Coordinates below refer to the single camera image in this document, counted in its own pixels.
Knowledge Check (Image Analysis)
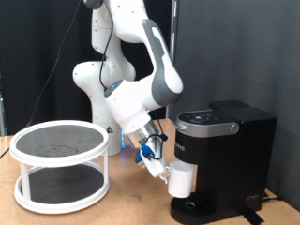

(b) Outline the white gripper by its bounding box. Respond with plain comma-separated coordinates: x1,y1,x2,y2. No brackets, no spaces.
142,139,170,185

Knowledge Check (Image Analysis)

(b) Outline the white mug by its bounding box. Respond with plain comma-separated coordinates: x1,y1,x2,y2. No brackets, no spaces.
162,160,196,199

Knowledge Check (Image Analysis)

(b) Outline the black Keurig coffee machine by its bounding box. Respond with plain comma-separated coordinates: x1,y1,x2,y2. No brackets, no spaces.
169,99,278,225

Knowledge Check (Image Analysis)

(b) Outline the black tape strip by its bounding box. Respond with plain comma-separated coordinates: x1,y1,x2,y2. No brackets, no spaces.
241,209,266,225

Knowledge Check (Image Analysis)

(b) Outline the white two-tier turntable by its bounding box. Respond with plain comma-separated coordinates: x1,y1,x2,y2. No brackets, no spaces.
8,119,111,215

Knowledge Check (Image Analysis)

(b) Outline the vertical metal corner strip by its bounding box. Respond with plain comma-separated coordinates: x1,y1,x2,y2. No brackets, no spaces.
164,0,180,120

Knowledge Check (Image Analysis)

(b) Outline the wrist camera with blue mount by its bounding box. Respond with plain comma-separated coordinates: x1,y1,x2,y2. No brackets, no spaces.
134,149,147,170

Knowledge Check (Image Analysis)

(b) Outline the blue cable clip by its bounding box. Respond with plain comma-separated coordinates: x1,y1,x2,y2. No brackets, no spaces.
140,133,169,159

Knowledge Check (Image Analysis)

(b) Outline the black power cord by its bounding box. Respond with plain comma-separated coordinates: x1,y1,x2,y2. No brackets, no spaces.
262,190,284,203

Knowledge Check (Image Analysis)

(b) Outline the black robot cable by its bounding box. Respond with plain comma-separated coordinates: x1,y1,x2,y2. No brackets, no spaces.
0,0,167,161

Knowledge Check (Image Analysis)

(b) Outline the grey metal frame post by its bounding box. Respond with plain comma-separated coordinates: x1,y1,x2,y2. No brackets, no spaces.
0,78,7,137

